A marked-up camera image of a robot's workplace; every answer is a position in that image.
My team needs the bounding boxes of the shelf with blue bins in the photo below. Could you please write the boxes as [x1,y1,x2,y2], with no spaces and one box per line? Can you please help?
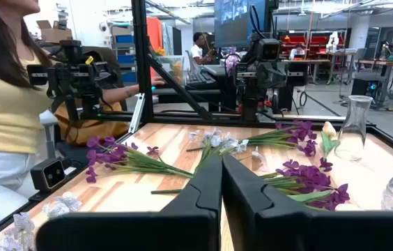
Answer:
[109,22,137,84]

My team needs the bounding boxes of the white artificial flower bunch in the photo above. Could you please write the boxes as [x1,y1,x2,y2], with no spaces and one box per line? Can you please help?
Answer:
[0,190,83,251]
[186,128,264,172]

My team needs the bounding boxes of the red storage shelf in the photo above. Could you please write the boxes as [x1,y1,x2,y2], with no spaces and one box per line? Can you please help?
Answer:
[279,33,346,59]

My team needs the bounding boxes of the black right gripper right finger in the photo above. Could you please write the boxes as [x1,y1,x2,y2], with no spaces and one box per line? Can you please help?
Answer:
[222,154,393,251]

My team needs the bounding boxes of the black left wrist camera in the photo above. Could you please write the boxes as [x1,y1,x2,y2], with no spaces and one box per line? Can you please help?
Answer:
[257,38,283,63]

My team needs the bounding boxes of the smooth clear glass vase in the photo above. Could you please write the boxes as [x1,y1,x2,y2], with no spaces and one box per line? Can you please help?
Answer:
[334,94,374,162]

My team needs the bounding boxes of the black aluminium frame post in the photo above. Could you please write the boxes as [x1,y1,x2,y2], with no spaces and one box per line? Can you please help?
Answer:
[130,0,215,123]

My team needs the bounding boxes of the large dark monitor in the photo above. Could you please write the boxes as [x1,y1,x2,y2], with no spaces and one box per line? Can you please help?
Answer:
[213,0,280,49]

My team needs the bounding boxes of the pale purple background flowers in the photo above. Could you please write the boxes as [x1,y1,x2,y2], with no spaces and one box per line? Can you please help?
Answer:
[224,52,242,77]

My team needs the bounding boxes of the white chair armrest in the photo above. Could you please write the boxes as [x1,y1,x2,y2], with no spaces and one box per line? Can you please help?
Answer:
[38,109,60,161]

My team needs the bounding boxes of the clear plastic bin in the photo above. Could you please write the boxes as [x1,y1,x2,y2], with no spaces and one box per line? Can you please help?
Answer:
[154,54,185,86]

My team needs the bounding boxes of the silver metal bracket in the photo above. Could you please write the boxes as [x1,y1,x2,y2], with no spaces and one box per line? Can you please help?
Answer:
[128,93,146,134]

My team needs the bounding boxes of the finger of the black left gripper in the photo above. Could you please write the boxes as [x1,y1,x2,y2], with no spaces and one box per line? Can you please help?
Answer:
[265,62,288,89]
[243,64,266,91]

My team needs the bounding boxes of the peach artificial tulip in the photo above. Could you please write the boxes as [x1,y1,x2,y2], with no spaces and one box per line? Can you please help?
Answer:
[320,121,341,160]

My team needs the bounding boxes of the black desk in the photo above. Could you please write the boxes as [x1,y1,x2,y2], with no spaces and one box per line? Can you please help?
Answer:
[153,64,241,105]

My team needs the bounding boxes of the person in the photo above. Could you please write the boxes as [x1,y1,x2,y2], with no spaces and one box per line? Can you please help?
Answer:
[55,75,167,146]
[190,31,218,66]
[0,0,56,240]
[288,43,307,61]

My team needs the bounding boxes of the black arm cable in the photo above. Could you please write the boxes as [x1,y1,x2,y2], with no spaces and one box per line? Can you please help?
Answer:
[249,3,267,40]

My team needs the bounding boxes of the brown cardboard box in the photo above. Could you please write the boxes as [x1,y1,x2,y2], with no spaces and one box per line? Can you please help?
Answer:
[36,20,74,45]

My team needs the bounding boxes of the orange panel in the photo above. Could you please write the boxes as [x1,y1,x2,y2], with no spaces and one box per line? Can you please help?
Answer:
[146,17,164,79]

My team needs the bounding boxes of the black computer tower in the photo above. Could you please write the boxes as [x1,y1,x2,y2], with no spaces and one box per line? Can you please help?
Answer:
[351,77,380,102]

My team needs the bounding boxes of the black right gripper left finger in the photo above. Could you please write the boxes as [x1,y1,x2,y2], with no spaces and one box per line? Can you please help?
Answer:
[35,155,223,251]

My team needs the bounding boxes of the black keyboard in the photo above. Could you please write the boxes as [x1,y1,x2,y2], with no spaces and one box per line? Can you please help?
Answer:
[185,71,218,90]

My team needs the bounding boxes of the black table-level camera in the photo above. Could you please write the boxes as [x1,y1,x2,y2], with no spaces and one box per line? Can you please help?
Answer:
[30,157,67,192]

